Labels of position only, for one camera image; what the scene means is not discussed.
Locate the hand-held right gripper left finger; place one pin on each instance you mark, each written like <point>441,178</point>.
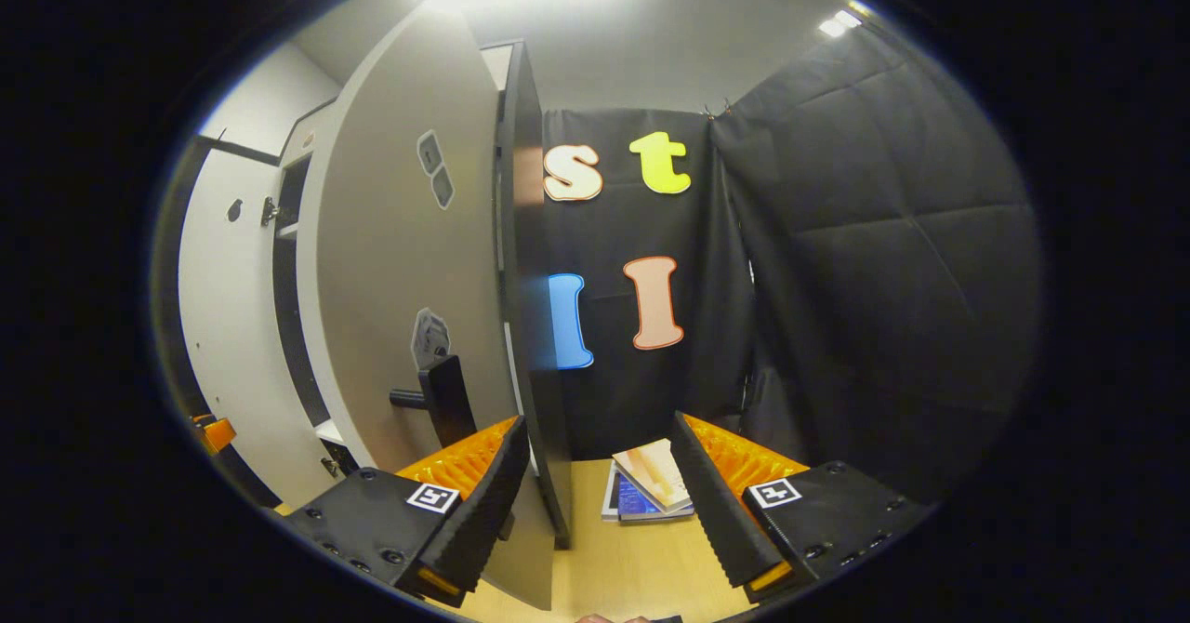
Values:
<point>488,502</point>

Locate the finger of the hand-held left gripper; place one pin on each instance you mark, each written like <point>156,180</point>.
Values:
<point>218,434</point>

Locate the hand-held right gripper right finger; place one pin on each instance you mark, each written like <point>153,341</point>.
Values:
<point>716,511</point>

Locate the grey shoe cabinet door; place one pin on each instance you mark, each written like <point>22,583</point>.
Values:
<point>223,325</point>
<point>390,260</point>

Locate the grey shoe cabinet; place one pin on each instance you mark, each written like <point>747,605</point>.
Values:
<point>530,325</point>

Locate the beige book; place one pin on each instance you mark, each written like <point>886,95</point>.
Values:
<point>655,470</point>

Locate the black backdrop cloth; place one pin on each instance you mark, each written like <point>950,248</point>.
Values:
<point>614,232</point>

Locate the small ceiling light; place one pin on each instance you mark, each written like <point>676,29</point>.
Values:
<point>839,23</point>

